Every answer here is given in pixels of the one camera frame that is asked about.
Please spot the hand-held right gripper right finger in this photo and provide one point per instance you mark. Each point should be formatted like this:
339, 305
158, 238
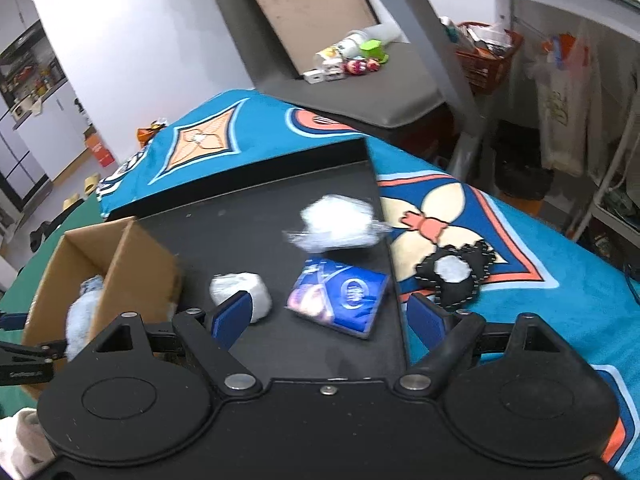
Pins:
425, 321

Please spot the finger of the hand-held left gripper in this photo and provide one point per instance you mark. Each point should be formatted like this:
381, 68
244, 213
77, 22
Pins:
25, 362
12, 321

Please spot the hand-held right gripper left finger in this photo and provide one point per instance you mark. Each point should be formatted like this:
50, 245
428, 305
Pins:
230, 317

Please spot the small white ball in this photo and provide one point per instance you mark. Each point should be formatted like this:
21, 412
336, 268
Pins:
235, 285

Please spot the black felt toy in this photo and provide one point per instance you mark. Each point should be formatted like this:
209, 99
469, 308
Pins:
450, 270

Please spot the black tray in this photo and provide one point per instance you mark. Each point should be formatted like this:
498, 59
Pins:
240, 240

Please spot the blue white carton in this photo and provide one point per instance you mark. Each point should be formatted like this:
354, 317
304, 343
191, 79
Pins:
345, 295

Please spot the cardboard box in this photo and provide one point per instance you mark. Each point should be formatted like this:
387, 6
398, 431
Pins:
145, 270

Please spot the clear bag of white stuffing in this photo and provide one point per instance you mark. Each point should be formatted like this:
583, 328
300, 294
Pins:
335, 225

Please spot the light blue plush toy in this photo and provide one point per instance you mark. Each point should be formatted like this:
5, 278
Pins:
82, 320

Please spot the white garment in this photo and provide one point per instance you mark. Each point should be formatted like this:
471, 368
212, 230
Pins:
20, 440

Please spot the blue printed blanket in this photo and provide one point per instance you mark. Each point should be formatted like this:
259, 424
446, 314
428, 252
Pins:
550, 310

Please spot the yellow slipper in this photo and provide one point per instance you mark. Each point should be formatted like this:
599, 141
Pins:
92, 182
71, 201

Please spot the white cabinet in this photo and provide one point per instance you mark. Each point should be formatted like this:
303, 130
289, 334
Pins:
35, 150

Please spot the black bag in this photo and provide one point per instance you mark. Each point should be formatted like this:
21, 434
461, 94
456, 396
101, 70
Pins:
520, 165

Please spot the red box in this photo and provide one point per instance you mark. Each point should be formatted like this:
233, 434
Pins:
100, 151

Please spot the orange bag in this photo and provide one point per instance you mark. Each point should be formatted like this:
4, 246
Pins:
150, 132

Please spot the metal rack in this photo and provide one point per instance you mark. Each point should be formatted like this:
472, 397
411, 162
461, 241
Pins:
615, 200

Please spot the grey platform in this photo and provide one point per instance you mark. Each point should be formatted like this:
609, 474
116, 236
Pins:
380, 95

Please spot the white charger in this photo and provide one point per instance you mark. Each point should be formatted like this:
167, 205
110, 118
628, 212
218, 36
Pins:
313, 77

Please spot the white tote bag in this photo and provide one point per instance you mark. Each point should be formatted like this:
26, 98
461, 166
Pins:
570, 110

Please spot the orange basket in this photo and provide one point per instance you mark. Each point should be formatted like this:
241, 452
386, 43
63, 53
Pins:
487, 65

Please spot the red toy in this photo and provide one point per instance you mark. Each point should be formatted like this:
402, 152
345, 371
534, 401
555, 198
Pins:
356, 66

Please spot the small white box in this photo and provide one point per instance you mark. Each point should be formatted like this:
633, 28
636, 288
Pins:
334, 72

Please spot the green cup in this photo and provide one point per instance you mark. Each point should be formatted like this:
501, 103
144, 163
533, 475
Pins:
375, 51

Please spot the grey desk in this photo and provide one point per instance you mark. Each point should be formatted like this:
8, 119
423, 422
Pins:
430, 35

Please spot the brown board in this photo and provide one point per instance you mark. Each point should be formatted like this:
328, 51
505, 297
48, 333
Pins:
310, 10

